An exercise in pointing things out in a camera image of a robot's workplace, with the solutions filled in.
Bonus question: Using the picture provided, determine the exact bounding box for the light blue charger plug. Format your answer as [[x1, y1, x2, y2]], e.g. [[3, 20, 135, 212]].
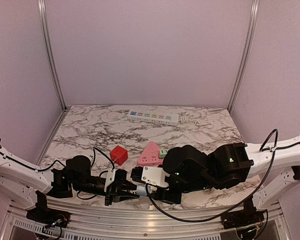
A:
[[135, 185, 147, 197]]

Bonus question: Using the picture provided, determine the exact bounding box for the green plug adapter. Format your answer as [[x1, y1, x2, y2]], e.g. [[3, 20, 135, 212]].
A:
[[158, 149, 168, 159]]

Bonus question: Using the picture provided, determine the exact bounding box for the pink triangular power socket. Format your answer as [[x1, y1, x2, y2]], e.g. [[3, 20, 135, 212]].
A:
[[137, 141, 163, 167]]

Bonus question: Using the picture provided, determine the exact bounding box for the white power strip with USB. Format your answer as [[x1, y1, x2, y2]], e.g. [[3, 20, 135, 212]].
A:
[[125, 197, 152, 208]]

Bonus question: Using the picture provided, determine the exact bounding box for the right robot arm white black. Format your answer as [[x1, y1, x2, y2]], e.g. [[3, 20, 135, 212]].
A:
[[152, 135, 300, 224]]

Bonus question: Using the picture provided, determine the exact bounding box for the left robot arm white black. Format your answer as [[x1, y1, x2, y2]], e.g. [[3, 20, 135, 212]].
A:
[[0, 139, 139, 223]]

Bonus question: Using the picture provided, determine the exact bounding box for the red cube socket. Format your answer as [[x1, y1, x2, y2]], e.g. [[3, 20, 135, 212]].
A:
[[110, 145, 128, 166]]

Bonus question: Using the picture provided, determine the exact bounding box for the long white colourful power strip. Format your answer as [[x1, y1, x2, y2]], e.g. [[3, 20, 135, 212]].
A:
[[127, 110, 179, 126]]

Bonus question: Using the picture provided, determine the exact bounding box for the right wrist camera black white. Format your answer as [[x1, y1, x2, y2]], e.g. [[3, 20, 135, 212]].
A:
[[130, 166, 170, 188]]

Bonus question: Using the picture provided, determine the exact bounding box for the aluminium front rail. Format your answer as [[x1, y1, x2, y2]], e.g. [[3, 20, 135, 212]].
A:
[[0, 199, 291, 240]]

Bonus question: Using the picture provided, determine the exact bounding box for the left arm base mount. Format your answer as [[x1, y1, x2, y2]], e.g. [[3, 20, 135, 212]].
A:
[[26, 208, 71, 240]]

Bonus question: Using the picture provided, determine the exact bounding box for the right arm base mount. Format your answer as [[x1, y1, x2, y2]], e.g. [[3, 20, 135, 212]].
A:
[[221, 210, 265, 240]]

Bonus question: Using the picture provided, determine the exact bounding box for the right aluminium frame post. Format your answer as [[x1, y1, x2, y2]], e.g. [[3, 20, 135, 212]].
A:
[[227, 0, 260, 114]]

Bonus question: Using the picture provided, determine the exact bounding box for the aluminium frame post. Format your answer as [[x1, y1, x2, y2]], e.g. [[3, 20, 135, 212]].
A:
[[37, 0, 67, 112], [227, 0, 260, 114]]

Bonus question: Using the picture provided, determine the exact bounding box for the left aluminium frame post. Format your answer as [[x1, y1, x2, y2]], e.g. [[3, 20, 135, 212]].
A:
[[37, 0, 67, 112]]

